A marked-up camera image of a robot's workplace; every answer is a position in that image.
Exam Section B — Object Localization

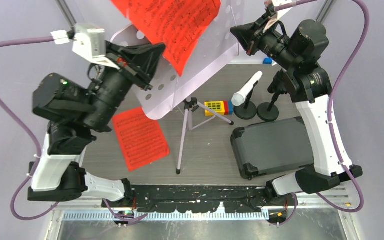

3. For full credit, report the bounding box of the left black mic stand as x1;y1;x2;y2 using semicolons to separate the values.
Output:
233;88;257;120

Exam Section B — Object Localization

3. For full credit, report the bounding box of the red sheet music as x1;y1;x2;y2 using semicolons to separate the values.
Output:
112;107;171;172
112;0;222;76

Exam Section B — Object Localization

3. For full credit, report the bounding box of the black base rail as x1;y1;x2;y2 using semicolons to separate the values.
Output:
51;183;352;222

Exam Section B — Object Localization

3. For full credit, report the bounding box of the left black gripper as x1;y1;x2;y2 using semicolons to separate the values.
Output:
78;40;165;132

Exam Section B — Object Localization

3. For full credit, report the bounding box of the yellow red blue toy block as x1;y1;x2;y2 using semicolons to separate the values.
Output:
204;101;234;116

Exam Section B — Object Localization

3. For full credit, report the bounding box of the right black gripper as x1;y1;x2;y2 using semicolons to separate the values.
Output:
231;10;300;71

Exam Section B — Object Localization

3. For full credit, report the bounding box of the right black mic stand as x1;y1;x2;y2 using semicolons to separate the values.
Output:
257;92;280;122

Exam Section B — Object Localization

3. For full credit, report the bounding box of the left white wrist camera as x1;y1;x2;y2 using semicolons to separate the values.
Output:
51;23;120;70

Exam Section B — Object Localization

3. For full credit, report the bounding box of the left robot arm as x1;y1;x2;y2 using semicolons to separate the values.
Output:
27;42;166;207

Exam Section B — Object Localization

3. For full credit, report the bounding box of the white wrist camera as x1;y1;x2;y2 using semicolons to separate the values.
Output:
263;0;293;33
51;23;120;70

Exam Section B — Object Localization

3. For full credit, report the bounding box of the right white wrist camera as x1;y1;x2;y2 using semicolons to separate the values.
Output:
263;0;293;33

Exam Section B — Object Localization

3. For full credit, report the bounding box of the black carrying case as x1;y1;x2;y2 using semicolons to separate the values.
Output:
230;116;314;181

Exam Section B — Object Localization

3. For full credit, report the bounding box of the black silver microphone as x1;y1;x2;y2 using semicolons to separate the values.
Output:
267;70;288;95

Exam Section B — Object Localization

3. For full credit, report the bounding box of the small blue block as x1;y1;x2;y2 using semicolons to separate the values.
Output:
263;57;273;65

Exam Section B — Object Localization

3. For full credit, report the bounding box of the white toy microphone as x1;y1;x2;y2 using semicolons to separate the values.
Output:
231;71;263;107

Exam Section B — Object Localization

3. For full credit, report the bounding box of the white music stand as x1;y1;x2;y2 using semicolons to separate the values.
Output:
110;0;269;175

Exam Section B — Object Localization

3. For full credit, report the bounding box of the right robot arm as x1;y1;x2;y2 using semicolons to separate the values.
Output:
230;19;363;205

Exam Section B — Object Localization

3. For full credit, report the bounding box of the black mic stand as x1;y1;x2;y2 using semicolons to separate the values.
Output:
233;88;257;120
257;92;280;122

